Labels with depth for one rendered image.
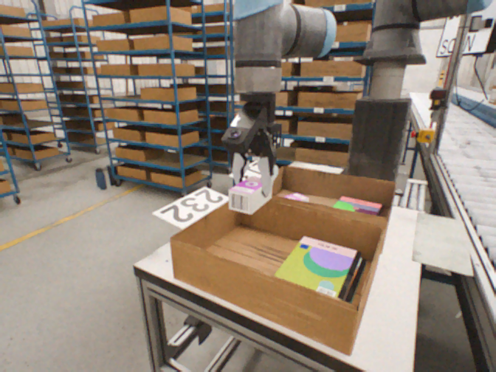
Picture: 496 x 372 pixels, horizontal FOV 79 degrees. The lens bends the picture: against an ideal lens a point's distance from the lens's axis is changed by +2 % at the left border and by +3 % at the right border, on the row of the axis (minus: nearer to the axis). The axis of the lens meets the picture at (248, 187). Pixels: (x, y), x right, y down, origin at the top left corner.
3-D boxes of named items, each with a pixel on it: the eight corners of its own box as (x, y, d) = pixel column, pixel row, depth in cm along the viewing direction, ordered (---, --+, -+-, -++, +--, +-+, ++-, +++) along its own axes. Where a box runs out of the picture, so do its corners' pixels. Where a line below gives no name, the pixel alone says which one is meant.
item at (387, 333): (294, 167, 151) (294, 161, 150) (425, 187, 124) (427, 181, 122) (133, 275, 70) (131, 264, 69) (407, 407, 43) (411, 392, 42)
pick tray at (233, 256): (240, 224, 88) (239, 193, 84) (379, 264, 70) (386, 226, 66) (171, 277, 65) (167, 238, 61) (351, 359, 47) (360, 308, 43)
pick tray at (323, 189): (281, 190, 113) (283, 164, 110) (392, 211, 96) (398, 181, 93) (246, 220, 90) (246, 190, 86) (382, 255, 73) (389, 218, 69)
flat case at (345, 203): (321, 222, 85) (322, 217, 85) (341, 200, 100) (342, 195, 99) (371, 235, 78) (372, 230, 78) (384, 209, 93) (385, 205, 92)
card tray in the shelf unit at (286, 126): (239, 130, 237) (239, 117, 234) (254, 124, 263) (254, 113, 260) (288, 133, 222) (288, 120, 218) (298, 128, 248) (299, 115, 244)
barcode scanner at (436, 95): (428, 109, 150) (432, 87, 147) (425, 110, 160) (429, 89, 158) (443, 109, 147) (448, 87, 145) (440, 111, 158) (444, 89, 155)
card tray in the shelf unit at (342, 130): (297, 135, 219) (297, 121, 215) (306, 128, 245) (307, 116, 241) (354, 139, 203) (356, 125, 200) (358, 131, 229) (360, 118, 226)
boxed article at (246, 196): (271, 198, 68) (272, 179, 66) (251, 215, 60) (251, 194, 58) (251, 193, 71) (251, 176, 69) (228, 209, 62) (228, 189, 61)
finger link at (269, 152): (280, 173, 61) (271, 131, 59) (277, 176, 59) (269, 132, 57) (260, 176, 63) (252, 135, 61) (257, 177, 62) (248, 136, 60)
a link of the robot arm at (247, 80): (269, 67, 51) (222, 68, 56) (268, 97, 53) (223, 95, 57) (288, 68, 59) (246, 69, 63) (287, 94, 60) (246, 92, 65)
